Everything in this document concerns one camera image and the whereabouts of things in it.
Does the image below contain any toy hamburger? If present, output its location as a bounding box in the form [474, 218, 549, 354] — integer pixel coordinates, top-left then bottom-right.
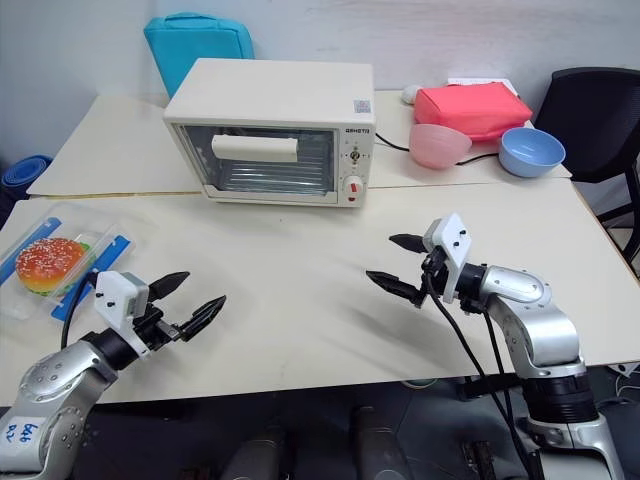
[15, 237, 87, 297]

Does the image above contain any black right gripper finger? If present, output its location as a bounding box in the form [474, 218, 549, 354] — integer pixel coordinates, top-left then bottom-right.
[365, 270, 421, 302]
[388, 233, 426, 253]

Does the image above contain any blue rolled mat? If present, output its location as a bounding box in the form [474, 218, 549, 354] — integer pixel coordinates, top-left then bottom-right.
[0, 154, 54, 202]

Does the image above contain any cream toaster oven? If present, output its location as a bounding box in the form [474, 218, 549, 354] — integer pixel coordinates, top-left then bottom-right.
[163, 57, 376, 209]

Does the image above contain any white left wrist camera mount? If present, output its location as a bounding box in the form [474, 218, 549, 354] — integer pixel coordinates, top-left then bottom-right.
[93, 271, 152, 361]

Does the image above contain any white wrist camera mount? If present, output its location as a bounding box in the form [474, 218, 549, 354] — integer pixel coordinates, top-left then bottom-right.
[422, 212, 475, 304]
[93, 271, 152, 361]

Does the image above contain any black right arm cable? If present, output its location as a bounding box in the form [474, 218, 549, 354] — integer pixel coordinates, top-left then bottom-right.
[422, 257, 540, 480]
[479, 307, 545, 480]

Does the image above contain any black office chair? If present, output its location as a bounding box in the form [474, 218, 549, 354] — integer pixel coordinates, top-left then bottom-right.
[532, 67, 640, 281]

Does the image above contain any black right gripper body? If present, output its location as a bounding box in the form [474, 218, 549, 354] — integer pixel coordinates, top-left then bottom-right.
[411, 249, 450, 309]

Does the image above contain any clear blue-clipped plastic container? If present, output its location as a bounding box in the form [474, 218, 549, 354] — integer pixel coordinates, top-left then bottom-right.
[0, 202, 137, 322]

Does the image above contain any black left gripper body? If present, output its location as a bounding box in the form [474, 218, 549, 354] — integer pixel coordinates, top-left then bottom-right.
[132, 302, 183, 353]

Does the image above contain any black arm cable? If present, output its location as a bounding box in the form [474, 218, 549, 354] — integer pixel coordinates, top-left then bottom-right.
[422, 257, 540, 480]
[479, 307, 545, 480]
[59, 272, 99, 351]

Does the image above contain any red fabric pouch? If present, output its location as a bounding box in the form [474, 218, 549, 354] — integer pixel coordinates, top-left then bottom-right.
[413, 82, 534, 144]

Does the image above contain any dark rounded shape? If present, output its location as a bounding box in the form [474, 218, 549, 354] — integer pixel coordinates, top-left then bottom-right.
[219, 435, 287, 480]
[352, 405, 419, 480]

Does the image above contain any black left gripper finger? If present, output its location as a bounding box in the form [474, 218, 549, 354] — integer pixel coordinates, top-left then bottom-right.
[179, 294, 228, 344]
[147, 271, 192, 303]

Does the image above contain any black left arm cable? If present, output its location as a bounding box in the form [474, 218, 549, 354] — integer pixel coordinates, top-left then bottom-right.
[59, 272, 99, 351]

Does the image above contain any pink plastic bowl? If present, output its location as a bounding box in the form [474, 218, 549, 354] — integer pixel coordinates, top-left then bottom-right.
[408, 122, 474, 171]

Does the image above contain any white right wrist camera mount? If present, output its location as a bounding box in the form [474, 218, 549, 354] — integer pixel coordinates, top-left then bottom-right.
[422, 212, 475, 304]

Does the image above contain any blue plastic bowl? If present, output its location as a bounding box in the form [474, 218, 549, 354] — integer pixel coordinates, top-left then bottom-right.
[498, 127, 567, 179]

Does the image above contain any cyan fabric bag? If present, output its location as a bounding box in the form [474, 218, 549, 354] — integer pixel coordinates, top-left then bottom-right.
[143, 13, 256, 100]

